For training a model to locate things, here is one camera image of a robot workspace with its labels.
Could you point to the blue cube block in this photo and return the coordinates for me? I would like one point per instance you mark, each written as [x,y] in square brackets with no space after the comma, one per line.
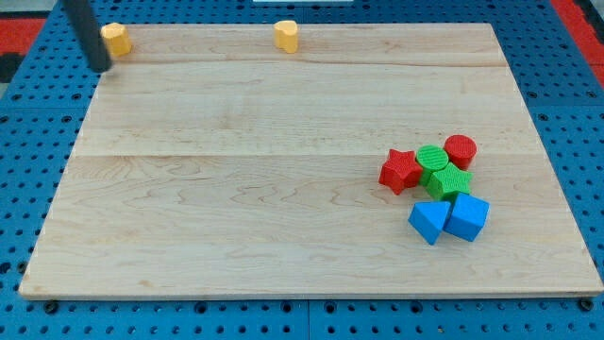
[468,217]

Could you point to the light wooden board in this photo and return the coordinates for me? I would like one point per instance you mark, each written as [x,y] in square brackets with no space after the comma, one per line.
[211,165]

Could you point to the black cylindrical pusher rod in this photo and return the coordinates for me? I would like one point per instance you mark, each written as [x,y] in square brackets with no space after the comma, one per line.
[82,19]

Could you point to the green cylinder block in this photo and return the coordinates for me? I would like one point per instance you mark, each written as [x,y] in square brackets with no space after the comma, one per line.
[431,158]

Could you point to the green star block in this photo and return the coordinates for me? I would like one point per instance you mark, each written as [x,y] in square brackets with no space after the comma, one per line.
[447,183]

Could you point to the red star block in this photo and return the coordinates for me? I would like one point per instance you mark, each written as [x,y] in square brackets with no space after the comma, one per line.
[400,171]

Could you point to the red cylinder block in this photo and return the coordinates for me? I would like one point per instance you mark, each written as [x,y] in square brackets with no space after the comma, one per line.
[461,150]

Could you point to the yellow heart block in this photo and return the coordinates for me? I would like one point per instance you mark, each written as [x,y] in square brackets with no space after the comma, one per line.
[286,36]

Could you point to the blue triangle block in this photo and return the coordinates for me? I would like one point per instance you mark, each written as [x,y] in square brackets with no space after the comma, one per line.
[429,219]

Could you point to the yellow hexagon block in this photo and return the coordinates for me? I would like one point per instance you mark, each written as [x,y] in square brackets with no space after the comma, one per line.
[116,39]

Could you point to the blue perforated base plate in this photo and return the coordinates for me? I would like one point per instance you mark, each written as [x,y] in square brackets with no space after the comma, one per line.
[45,104]

